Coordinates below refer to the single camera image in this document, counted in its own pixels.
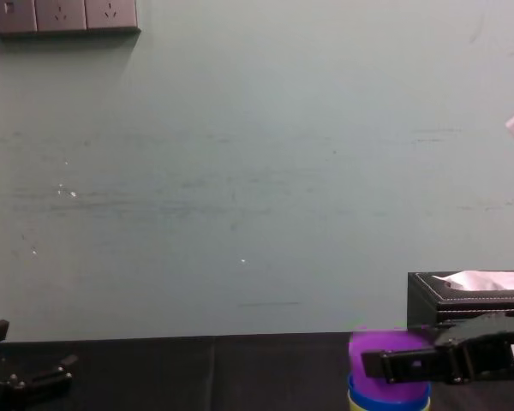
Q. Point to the black table cloth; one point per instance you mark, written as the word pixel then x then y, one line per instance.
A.
pixel 197 372

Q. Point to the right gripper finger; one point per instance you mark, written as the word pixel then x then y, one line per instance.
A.
pixel 447 331
pixel 411 364

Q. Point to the blue plastic cup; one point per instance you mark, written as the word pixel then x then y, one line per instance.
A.
pixel 355 391

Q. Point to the yellow plastic cup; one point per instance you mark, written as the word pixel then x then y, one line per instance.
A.
pixel 368 406

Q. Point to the black leather tissue box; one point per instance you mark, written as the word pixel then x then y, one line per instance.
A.
pixel 424 299

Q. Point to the white paper tissue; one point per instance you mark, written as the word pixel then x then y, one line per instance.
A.
pixel 497 280

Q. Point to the grey wall socket panel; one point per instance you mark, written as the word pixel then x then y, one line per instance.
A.
pixel 62 16

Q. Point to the purple plastic cup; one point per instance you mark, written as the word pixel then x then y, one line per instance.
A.
pixel 377 342

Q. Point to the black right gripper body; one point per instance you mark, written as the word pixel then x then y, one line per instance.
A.
pixel 497 334

